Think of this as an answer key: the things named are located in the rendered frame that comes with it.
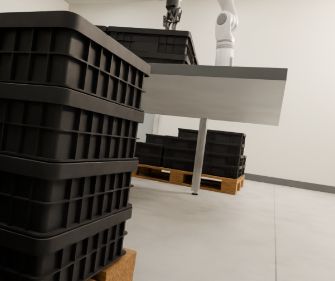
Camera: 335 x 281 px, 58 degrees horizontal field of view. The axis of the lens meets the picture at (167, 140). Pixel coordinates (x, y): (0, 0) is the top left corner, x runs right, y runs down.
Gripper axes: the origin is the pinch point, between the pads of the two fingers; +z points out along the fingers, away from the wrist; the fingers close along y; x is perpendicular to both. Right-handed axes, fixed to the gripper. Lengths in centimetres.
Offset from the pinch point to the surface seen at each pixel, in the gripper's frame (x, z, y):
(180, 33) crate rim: 1.5, 4.5, -12.5
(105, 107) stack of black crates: 56, 49, -76
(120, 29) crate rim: 22.5, 4.7, 7.1
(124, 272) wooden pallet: 42, 85, -65
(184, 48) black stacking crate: -1.1, 10.8, -13.4
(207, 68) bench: 11, 27, -46
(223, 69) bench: 7, 27, -51
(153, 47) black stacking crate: 9.9, 11.7, -4.1
